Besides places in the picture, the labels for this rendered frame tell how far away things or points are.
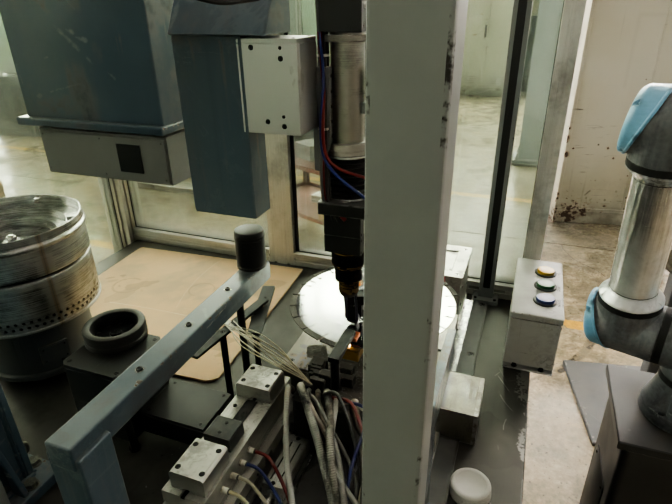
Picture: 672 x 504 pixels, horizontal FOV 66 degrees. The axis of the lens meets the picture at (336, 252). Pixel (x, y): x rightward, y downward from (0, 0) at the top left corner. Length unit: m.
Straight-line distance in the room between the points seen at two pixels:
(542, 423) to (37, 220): 1.88
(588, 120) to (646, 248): 2.98
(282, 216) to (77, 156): 0.73
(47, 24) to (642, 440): 1.30
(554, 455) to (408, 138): 1.99
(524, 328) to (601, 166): 2.99
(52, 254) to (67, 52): 0.41
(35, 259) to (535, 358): 1.08
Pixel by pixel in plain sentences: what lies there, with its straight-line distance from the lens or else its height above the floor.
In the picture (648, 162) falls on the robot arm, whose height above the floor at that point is 1.27.
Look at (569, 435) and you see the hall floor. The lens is 2.29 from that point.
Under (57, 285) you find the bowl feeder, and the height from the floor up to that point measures 0.99.
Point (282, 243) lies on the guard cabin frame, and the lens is 1.66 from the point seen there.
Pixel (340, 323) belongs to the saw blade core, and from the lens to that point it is 1.02.
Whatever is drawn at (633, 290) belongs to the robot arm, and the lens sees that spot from 1.12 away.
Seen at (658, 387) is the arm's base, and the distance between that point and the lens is 1.24.
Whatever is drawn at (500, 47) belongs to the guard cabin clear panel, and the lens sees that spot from 1.36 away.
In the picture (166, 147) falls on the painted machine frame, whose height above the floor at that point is 1.30.
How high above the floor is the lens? 1.52
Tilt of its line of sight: 26 degrees down
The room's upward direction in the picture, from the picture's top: 1 degrees counter-clockwise
